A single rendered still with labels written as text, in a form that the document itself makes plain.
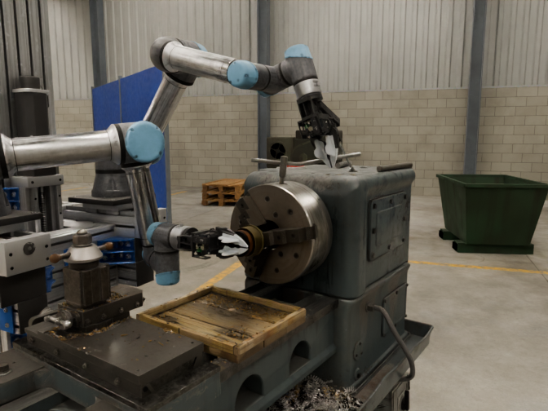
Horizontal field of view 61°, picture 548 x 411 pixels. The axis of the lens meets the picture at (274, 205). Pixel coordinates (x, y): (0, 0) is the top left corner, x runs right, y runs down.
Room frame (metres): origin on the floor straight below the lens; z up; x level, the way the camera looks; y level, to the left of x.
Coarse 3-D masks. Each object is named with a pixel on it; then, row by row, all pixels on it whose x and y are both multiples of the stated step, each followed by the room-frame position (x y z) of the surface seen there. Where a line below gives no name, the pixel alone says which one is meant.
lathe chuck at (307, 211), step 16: (256, 192) 1.43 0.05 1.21; (272, 192) 1.39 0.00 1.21; (288, 192) 1.36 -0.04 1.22; (304, 192) 1.40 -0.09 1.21; (272, 208) 1.39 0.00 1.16; (288, 208) 1.36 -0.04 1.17; (304, 208) 1.33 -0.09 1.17; (320, 208) 1.40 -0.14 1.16; (240, 224) 1.47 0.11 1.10; (272, 224) 1.49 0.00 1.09; (288, 224) 1.36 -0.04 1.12; (304, 224) 1.33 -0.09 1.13; (320, 224) 1.36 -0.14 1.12; (320, 240) 1.35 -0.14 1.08; (272, 256) 1.39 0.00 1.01; (288, 256) 1.36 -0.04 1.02; (304, 256) 1.33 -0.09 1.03; (320, 256) 1.38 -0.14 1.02; (272, 272) 1.39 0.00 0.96; (288, 272) 1.36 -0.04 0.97; (304, 272) 1.35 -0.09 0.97
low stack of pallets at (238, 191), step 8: (208, 184) 9.09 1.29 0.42; (216, 184) 9.04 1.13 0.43; (224, 184) 8.99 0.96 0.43; (232, 184) 8.97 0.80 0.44; (240, 184) 9.00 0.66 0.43; (208, 192) 9.09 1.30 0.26; (216, 192) 9.04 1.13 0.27; (224, 192) 9.02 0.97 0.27; (232, 192) 8.97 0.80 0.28; (240, 192) 8.93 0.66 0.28; (208, 200) 9.08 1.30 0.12; (216, 200) 9.04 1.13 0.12; (224, 200) 9.04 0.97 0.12; (232, 200) 8.97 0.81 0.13
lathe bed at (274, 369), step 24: (264, 288) 1.53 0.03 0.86; (312, 312) 1.31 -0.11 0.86; (288, 336) 1.19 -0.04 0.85; (312, 336) 1.33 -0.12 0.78; (264, 360) 1.13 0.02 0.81; (288, 360) 1.22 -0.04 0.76; (312, 360) 1.32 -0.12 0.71; (240, 384) 1.04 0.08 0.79; (264, 384) 1.12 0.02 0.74; (288, 384) 1.20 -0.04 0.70; (0, 408) 0.82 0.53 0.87; (24, 408) 0.82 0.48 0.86; (48, 408) 0.86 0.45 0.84; (72, 408) 0.87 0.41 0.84; (216, 408) 0.97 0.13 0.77; (240, 408) 1.06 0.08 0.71; (264, 408) 1.10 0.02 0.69
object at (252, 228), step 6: (240, 228) 1.31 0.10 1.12; (246, 228) 1.30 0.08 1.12; (252, 228) 1.31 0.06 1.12; (258, 228) 1.31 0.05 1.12; (240, 234) 1.27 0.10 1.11; (246, 234) 1.27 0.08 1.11; (252, 234) 1.28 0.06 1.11; (258, 234) 1.30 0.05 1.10; (246, 240) 1.26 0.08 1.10; (252, 240) 1.28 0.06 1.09; (258, 240) 1.29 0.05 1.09; (234, 246) 1.31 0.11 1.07; (240, 246) 1.32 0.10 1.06; (252, 246) 1.27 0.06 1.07; (258, 246) 1.29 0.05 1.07; (246, 252) 1.26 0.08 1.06; (252, 252) 1.28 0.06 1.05; (258, 252) 1.31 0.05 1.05
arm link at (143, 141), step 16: (112, 128) 1.31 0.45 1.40; (128, 128) 1.31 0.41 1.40; (144, 128) 1.31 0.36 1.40; (0, 144) 1.15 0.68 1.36; (16, 144) 1.18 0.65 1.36; (32, 144) 1.20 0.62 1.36; (48, 144) 1.22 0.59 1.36; (64, 144) 1.23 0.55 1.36; (80, 144) 1.25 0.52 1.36; (96, 144) 1.27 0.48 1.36; (112, 144) 1.29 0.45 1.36; (128, 144) 1.28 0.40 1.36; (144, 144) 1.31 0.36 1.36; (160, 144) 1.34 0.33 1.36; (0, 160) 1.14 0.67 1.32; (16, 160) 1.18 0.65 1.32; (32, 160) 1.20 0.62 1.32; (48, 160) 1.22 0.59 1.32; (64, 160) 1.24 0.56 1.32; (80, 160) 1.26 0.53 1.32; (96, 160) 1.29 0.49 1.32; (112, 160) 1.32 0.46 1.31; (128, 160) 1.32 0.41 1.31; (144, 160) 1.31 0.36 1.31; (0, 176) 1.17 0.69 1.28
